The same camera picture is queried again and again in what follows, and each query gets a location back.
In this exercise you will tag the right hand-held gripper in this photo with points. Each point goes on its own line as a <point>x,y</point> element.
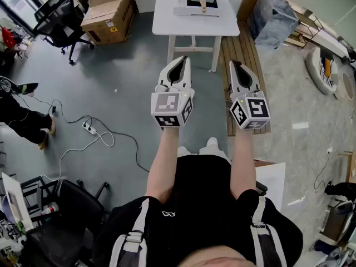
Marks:
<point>251,110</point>

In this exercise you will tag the large cardboard box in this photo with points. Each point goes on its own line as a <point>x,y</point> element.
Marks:
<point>108,24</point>

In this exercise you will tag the red cloth item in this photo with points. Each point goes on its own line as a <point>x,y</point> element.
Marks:
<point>7,37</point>

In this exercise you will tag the black mesh office chair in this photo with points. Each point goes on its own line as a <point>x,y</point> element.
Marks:
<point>58,21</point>

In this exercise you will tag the metal frame rack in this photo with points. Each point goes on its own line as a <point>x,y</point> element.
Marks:
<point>314,26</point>

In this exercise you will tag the round wooden disc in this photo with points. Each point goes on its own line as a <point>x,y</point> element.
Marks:
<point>347,85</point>

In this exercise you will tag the cluttered white desk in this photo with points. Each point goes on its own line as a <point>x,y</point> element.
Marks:
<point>12,193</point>

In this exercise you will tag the white table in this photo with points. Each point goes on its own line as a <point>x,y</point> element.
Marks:
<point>167,24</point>

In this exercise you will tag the black padded office chair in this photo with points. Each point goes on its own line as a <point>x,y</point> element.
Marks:
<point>69,210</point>

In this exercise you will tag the person's face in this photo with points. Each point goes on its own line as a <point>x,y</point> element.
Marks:
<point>214,260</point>

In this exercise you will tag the white flat board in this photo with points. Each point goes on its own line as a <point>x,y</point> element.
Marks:
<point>271,182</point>

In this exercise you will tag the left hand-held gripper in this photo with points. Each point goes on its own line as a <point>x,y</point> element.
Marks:
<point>172,107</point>

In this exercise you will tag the black bag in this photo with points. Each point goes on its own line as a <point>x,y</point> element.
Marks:
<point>342,190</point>

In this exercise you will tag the wooden slatted platform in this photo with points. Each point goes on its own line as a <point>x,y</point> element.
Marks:
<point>242,46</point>

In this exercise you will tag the grey plastic wrapped bundle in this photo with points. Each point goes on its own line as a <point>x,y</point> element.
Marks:
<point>272,21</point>

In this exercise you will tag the grey round pet bed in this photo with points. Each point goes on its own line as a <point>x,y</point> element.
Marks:
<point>315,71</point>

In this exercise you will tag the person's black shirt torso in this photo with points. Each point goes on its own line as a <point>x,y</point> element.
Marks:
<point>200,190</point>

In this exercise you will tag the person's left forearm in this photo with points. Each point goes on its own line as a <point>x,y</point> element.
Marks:
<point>162,160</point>

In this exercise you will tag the person's right leg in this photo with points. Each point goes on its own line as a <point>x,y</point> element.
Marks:
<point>212,149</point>

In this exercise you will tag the person's right forearm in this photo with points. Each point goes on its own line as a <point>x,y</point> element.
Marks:
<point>243,160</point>

